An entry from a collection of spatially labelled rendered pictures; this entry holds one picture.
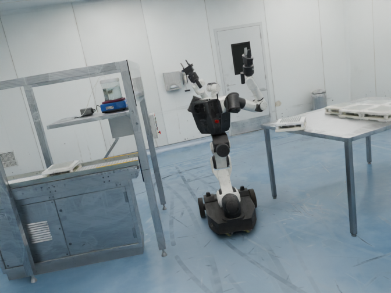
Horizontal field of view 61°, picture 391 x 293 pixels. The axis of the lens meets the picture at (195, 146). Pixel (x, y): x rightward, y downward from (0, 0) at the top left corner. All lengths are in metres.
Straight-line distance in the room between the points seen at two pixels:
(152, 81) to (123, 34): 0.97
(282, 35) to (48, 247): 5.78
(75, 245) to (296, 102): 5.55
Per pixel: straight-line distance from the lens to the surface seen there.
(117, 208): 2.89
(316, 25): 7.64
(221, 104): 2.77
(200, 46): 6.62
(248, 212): 3.04
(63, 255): 3.17
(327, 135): 2.76
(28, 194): 2.97
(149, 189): 2.68
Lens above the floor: 1.49
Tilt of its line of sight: 13 degrees down
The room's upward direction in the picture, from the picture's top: 10 degrees counter-clockwise
